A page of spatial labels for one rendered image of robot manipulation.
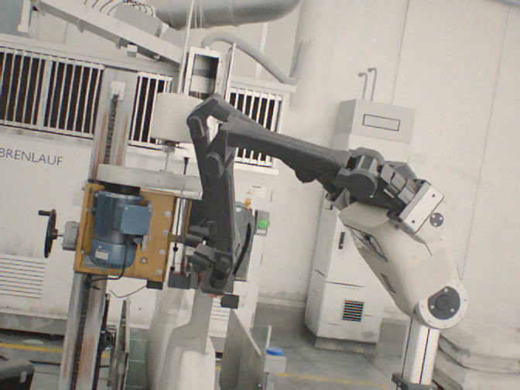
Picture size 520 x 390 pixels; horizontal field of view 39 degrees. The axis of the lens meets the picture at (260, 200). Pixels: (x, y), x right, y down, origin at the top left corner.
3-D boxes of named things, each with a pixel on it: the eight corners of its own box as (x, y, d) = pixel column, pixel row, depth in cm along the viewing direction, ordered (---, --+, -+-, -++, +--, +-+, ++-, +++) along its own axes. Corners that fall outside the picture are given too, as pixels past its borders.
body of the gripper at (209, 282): (201, 272, 232) (205, 261, 226) (233, 277, 234) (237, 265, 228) (200, 291, 228) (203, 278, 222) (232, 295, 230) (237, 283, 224)
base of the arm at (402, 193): (418, 181, 186) (389, 219, 186) (395, 161, 185) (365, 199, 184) (432, 183, 178) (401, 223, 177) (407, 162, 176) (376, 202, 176)
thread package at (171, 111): (200, 148, 245) (207, 96, 244) (149, 140, 242) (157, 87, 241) (196, 147, 261) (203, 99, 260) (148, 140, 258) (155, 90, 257)
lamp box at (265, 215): (266, 237, 271) (270, 212, 271) (254, 234, 270) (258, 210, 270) (262, 234, 279) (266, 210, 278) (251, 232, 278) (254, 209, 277)
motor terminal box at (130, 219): (148, 243, 241) (153, 208, 240) (119, 240, 235) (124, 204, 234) (137, 238, 247) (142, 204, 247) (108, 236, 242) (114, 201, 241)
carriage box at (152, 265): (165, 282, 265) (178, 196, 264) (69, 271, 259) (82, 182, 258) (162, 271, 290) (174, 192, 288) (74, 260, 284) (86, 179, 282)
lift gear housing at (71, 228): (75, 254, 264) (80, 223, 263) (59, 251, 263) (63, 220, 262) (77, 249, 274) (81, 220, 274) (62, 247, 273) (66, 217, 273)
